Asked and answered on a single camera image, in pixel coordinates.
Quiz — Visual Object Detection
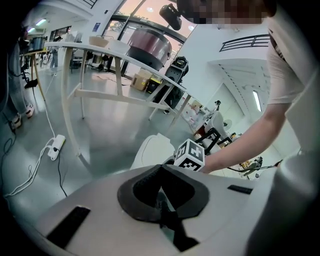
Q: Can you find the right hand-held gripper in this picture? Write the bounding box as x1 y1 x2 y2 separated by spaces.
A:
173 138 206 172

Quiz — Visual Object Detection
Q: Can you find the white trash bin lid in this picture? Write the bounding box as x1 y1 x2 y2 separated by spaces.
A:
130 133 176 171

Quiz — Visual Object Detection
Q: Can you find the person's right forearm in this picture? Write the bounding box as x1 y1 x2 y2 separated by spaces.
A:
201 101 293 175

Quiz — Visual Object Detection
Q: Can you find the black stool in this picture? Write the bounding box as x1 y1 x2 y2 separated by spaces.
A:
196 127 234 152

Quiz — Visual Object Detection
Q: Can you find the black and yellow box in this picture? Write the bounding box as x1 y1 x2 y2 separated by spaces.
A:
145 76 164 95

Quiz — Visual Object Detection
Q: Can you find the black machine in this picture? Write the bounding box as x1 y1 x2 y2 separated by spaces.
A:
164 56 190 85

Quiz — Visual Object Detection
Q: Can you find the cardboard box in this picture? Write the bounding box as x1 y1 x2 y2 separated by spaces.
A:
130 69 154 92

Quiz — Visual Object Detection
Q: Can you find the dark red round cooker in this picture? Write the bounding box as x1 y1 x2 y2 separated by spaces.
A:
126 27 173 71

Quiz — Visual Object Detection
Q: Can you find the black balcony railing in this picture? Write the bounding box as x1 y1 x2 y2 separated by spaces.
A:
219 34 271 53

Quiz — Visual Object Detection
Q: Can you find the white container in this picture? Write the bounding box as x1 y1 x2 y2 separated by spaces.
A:
107 39 131 55

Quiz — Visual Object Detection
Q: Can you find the white power strip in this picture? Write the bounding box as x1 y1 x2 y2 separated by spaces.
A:
47 134 67 162

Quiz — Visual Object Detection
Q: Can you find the person's white shirt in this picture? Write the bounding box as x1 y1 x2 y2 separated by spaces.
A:
266 13 320 157

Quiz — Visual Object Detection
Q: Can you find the long white table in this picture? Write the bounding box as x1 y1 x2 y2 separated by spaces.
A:
43 40 199 166

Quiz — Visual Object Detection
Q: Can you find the wooden stand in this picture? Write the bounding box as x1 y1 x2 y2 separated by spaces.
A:
23 49 50 101

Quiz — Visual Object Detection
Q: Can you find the grey metal pot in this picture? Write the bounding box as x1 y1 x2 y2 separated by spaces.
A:
28 36 48 52

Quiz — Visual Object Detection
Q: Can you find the thin dark cable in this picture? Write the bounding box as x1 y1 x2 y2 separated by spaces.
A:
226 159 284 174

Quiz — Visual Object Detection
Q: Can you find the long wall light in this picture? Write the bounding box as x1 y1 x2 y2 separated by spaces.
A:
252 90 263 113

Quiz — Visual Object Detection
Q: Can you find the black floor cable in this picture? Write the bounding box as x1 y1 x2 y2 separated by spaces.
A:
53 149 69 198

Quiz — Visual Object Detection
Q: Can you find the black head-worn camera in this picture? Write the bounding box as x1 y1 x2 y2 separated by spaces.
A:
159 3 183 31

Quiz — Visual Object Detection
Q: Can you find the white power cable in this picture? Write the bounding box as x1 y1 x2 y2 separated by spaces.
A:
3 143 55 199

